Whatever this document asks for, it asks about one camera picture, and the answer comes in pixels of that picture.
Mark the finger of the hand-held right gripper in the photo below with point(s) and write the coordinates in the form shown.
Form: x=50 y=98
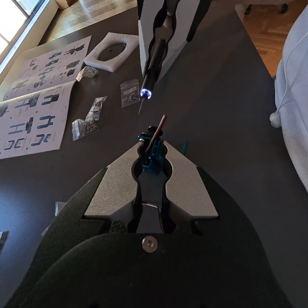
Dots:
x=182 y=28
x=145 y=28

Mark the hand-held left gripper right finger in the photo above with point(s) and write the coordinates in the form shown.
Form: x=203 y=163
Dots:
x=192 y=192

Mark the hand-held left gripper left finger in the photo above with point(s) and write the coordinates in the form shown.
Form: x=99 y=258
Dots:
x=113 y=192

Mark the black screwdriver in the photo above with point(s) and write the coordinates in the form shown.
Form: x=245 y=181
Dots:
x=154 y=65

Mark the servo with blue bracket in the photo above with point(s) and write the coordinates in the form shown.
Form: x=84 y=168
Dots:
x=154 y=161

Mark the dark grey desk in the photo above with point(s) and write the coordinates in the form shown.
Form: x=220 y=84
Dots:
x=216 y=120

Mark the person's right hand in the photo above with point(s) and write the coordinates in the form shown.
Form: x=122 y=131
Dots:
x=167 y=22

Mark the black office chair base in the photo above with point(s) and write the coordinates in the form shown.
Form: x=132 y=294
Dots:
x=247 y=8

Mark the clear plastic screw bag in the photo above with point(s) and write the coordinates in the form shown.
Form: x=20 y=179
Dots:
x=130 y=92
x=59 y=207
x=2 y=240
x=86 y=73
x=96 y=108

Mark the white foam piece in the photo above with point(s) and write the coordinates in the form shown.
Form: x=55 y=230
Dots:
x=96 y=57

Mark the clear bag of metal nuts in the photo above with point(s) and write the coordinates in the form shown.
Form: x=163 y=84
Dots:
x=84 y=128

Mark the cardboard box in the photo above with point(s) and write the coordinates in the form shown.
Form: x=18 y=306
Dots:
x=63 y=2

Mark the instruction booklet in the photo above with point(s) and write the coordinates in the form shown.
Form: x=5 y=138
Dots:
x=36 y=108

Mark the person's white top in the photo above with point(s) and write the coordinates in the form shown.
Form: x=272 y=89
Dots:
x=293 y=96

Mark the large window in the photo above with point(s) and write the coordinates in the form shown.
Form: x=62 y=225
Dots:
x=9 y=19

